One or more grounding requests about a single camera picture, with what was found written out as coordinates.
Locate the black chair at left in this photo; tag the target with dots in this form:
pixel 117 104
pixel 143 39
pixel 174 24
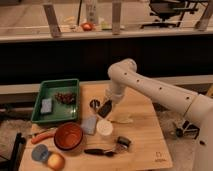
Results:
pixel 12 164

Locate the red apple on ledge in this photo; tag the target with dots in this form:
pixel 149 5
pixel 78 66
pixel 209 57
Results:
pixel 87 26

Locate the black office chair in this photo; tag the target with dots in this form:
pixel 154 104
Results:
pixel 165 9

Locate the blue round lid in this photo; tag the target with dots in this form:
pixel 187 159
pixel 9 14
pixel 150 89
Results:
pixel 40 153

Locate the black handled tool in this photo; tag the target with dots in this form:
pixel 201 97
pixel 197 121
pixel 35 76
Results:
pixel 99 152

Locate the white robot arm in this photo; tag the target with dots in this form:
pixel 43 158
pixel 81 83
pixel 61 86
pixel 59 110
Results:
pixel 194 107

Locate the red-brown bowl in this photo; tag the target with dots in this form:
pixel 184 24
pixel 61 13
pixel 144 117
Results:
pixel 68 136

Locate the blue sponge in tray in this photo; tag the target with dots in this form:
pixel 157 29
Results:
pixel 46 106

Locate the small metal cup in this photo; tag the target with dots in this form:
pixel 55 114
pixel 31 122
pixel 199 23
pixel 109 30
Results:
pixel 94 104

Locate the dark grape bunch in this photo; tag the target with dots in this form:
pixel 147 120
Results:
pixel 65 98

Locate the black binder clip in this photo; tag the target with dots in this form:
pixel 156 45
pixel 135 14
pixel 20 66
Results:
pixel 123 141

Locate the orange round fruit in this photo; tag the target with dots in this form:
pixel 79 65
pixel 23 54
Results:
pixel 56 162

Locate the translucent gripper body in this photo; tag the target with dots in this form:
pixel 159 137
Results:
pixel 115 104

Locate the white paper cup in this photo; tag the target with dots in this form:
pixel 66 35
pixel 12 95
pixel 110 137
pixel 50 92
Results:
pixel 104 128

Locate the green plastic tray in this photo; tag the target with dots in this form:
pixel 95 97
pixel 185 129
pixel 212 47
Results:
pixel 60 112

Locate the black eraser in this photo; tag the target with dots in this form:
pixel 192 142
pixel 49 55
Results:
pixel 105 109

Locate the pale yellow banana peel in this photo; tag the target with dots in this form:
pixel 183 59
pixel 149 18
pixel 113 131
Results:
pixel 121 118

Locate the orange carrot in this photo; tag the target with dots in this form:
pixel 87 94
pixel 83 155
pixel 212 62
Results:
pixel 42 137

